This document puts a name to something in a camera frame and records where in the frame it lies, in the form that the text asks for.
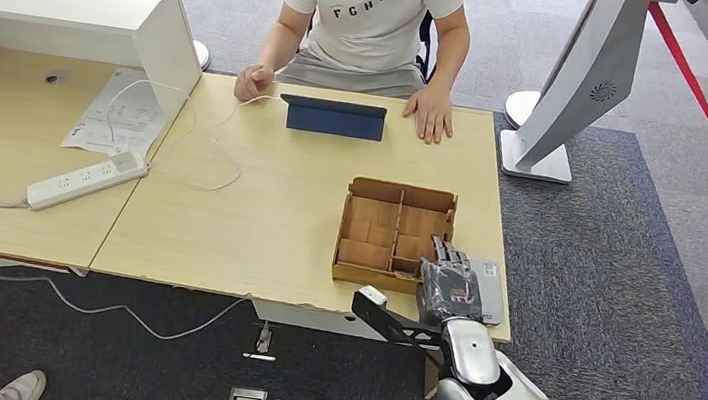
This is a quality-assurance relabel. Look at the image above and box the person's left hand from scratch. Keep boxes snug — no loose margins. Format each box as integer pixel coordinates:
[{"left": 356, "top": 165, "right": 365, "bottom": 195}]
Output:
[{"left": 399, "top": 82, "right": 459, "bottom": 148}]

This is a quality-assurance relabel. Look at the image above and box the person's right hand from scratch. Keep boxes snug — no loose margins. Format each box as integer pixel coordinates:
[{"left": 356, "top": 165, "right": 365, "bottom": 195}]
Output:
[{"left": 232, "top": 61, "right": 278, "bottom": 106}]

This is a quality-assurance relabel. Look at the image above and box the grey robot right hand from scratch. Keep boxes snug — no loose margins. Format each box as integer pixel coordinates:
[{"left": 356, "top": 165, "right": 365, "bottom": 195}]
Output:
[{"left": 412, "top": 234, "right": 492, "bottom": 334}]

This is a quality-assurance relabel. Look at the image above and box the grey card reader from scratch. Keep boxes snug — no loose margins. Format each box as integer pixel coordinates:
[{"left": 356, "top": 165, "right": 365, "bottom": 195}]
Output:
[{"left": 463, "top": 258, "right": 511, "bottom": 328}]

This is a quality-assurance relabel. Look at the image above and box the wooden room key card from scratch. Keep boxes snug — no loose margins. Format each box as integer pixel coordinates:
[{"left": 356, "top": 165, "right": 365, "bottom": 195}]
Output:
[
  {"left": 398, "top": 205, "right": 449, "bottom": 240},
  {"left": 349, "top": 197, "right": 400, "bottom": 227},
  {"left": 394, "top": 232, "right": 439, "bottom": 263},
  {"left": 336, "top": 237, "right": 392, "bottom": 270},
  {"left": 344, "top": 218, "right": 397, "bottom": 247}
]

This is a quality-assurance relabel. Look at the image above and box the person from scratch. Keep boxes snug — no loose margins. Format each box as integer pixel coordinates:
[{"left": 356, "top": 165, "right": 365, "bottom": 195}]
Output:
[{"left": 230, "top": 0, "right": 476, "bottom": 149}]

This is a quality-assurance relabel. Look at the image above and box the white round stanchion base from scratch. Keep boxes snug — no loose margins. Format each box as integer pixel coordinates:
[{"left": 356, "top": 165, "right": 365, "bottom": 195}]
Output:
[{"left": 190, "top": 40, "right": 215, "bottom": 73}]

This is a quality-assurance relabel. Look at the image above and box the black office chair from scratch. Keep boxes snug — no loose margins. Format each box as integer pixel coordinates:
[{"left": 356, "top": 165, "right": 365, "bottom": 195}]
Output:
[{"left": 301, "top": 0, "right": 445, "bottom": 86}]

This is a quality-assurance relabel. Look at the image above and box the wooden compartment box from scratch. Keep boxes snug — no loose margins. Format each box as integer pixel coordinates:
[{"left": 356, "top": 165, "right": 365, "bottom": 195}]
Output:
[{"left": 328, "top": 174, "right": 461, "bottom": 299}]

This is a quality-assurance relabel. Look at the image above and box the white round floor base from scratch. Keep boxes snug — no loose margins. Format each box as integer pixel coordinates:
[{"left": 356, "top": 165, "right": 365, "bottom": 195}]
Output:
[{"left": 502, "top": 87, "right": 544, "bottom": 132}]

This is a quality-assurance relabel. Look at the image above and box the blue tablet with case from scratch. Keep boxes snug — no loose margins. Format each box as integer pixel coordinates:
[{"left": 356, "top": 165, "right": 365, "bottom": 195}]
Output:
[{"left": 276, "top": 93, "right": 389, "bottom": 143}]

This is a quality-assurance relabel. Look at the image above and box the large wooden desk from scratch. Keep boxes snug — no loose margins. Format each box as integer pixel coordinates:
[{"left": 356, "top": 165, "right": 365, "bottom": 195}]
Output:
[{"left": 78, "top": 62, "right": 537, "bottom": 400}]

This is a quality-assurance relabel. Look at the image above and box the printed paper sheet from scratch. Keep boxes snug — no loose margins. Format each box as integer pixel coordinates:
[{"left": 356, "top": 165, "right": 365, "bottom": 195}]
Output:
[{"left": 59, "top": 62, "right": 173, "bottom": 163}]

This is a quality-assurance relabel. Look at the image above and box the silver kiosk stand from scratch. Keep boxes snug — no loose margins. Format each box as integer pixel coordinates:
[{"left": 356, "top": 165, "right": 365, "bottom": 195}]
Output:
[{"left": 495, "top": 0, "right": 685, "bottom": 196}]

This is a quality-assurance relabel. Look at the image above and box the white power strip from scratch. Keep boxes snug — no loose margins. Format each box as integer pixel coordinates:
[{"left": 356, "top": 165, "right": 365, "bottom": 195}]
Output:
[{"left": 24, "top": 140, "right": 152, "bottom": 223}]

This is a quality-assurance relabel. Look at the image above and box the floor plug outlet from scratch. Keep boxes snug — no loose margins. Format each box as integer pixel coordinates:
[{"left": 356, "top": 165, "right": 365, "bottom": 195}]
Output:
[{"left": 240, "top": 320, "right": 281, "bottom": 363}]

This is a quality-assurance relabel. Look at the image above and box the dark grey floor rug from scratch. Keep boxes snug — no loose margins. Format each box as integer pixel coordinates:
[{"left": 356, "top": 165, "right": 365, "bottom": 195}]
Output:
[{"left": 0, "top": 56, "right": 708, "bottom": 400}]

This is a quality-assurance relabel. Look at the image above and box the white shoe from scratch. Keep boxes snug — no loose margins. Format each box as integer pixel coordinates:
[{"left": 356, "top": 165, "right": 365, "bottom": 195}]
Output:
[{"left": 0, "top": 366, "right": 50, "bottom": 400}]

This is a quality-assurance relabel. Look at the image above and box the thin white charging cable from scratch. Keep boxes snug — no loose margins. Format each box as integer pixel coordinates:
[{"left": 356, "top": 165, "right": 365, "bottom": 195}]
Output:
[{"left": 98, "top": 75, "right": 288, "bottom": 199}]

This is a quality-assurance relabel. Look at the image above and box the desk cable grommet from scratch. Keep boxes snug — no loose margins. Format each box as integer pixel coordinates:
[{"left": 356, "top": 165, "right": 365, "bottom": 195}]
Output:
[{"left": 43, "top": 66, "right": 72, "bottom": 88}]

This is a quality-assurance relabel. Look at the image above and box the white floor cable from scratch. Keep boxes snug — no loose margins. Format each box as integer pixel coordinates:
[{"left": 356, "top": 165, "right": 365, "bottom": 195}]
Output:
[{"left": 0, "top": 269, "right": 251, "bottom": 351}]

